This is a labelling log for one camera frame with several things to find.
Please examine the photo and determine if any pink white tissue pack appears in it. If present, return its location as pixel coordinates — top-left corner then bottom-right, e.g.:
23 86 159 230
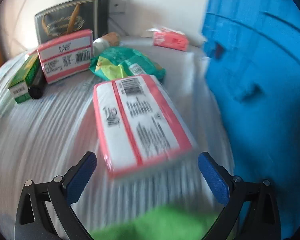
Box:
93 74 197 178

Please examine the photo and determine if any grey bottle tan label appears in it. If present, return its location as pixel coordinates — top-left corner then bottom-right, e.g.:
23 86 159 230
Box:
93 32 121 57

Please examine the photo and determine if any green cardboard box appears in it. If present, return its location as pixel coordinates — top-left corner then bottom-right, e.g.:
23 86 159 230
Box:
8 51 41 104

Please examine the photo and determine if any white striped bed sheet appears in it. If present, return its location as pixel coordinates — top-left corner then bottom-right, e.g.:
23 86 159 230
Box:
0 37 233 239

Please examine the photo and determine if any black cylinder object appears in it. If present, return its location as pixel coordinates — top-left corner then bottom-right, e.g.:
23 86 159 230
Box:
29 68 46 99

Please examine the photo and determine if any pink tissue pack standing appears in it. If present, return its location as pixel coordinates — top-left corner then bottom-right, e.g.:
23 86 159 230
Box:
37 29 93 84

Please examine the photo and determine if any green snack bag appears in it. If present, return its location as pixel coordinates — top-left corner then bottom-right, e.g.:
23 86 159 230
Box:
89 47 166 81

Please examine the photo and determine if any blue fabric storage bin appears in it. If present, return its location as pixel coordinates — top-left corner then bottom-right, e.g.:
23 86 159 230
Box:
202 0 300 239

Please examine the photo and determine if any small pink tissue packet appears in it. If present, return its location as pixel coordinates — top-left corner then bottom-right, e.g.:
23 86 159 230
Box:
148 27 189 51

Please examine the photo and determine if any black gift bag gold handle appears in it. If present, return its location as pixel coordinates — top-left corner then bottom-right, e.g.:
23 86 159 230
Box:
34 0 109 44

